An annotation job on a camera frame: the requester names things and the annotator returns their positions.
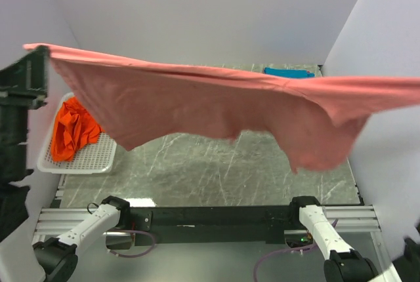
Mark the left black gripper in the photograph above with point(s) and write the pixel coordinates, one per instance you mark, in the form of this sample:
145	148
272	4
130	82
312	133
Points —
25	79

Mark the salmon pink t-shirt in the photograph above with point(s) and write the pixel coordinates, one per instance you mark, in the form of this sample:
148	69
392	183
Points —
315	121

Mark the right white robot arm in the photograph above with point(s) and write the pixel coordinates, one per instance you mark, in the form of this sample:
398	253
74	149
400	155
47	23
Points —
342	262

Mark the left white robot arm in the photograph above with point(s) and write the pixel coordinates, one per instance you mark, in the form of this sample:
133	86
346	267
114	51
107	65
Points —
56	259

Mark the orange t-shirt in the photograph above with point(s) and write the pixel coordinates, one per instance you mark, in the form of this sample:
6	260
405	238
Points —
73	129

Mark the white plastic basket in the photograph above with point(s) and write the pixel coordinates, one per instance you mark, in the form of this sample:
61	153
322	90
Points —
92	159

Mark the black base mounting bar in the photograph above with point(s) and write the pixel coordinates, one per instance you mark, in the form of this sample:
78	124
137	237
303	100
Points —
213	224

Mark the folded blue t-shirt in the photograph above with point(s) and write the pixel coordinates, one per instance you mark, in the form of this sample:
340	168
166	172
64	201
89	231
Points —
288	73

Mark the aluminium frame rail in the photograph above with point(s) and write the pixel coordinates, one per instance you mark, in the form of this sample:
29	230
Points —
53	222

